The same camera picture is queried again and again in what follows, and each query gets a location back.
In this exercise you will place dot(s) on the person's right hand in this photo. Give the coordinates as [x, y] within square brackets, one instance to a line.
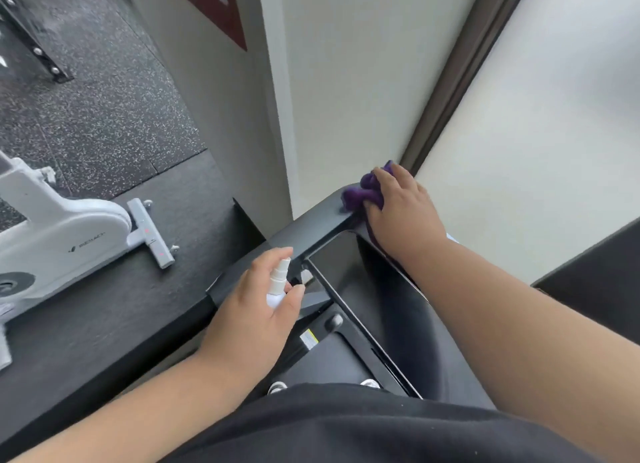
[405, 218]

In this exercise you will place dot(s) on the person's left hand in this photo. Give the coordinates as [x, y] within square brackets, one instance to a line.
[250, 328]

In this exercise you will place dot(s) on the white spray bottle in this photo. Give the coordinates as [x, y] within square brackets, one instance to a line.
[277, 288]

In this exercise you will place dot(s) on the purple microfibre cloth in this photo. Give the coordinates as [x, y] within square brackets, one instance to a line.
[357, 195]

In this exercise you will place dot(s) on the person's left forearm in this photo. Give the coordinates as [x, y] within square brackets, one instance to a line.
[130, 417]

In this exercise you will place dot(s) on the person's right forearm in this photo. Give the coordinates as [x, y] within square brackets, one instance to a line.
[525, 338]

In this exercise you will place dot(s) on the person's left sneaker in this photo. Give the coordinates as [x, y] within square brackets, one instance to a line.
[276, 387]

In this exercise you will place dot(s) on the person's sneaker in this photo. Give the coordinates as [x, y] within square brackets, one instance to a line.
[369, 383]
[276, 387]

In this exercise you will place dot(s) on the grey treadmill base with uprights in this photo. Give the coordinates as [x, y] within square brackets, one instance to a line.
[325, 358]

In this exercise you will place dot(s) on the person's right sneaker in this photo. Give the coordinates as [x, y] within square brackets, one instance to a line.
[369, 383]

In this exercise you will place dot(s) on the black shirt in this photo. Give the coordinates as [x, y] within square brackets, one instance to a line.
[375, 427]

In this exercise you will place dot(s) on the white exercise bike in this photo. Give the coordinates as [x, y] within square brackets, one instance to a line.
[60, 243]

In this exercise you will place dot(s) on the red bordered wall poster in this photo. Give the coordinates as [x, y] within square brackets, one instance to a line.
[220, 8]

